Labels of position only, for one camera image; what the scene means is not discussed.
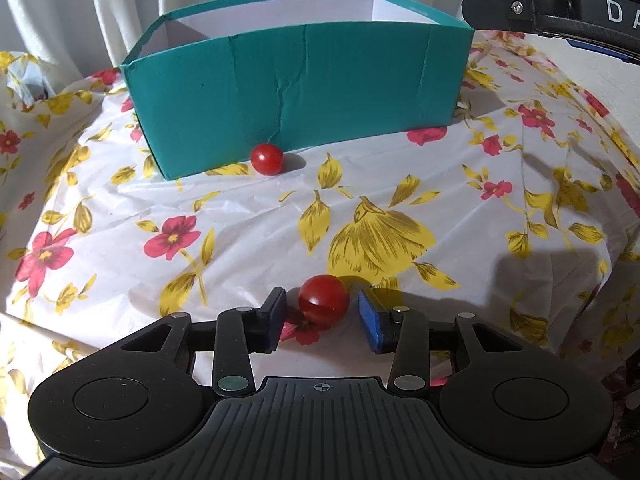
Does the floral bed sheet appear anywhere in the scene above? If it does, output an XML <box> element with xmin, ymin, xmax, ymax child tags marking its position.
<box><xmin>1</xmin><ymin>33</ymin><xmax>639</xmax><ymax>479</ymax></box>

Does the teal cardboard box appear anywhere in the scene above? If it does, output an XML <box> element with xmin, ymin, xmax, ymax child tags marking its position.
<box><xmin>120</xmin><ymin>0</ymin><xmax>473</xmax><ymax>180</ymax></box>

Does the red cherry tomato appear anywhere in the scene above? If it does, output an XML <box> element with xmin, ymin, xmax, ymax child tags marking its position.
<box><xmin>298</xmin><ymin>274</ymin><xmax>349</xmax><ymax>326</ymax></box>
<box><xmin>250</xmin><ymin>143</ymin><xmax>284</xmax><ymax>176</ymax></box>

